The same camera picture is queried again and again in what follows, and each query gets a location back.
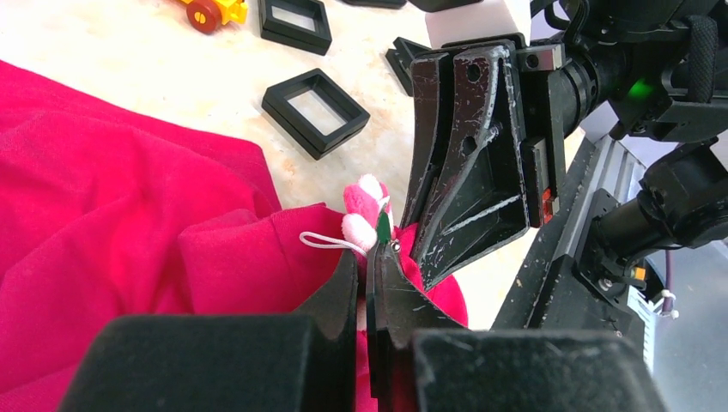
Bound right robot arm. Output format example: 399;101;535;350
403;1;727;288

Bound black square frame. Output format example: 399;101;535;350
262;69;370;160
258;0;332;56
385;37;431;97

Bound yellow toy car red wheels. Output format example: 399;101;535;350
181;0;249;34

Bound pink flower brooch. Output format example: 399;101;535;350
299;173;396;260

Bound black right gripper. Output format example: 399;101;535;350
402;43;629;289

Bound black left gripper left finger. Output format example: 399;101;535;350
59;251;358;411

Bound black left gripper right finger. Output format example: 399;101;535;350
366;241;666;411

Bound magenta garment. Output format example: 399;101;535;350
0;59;470;412

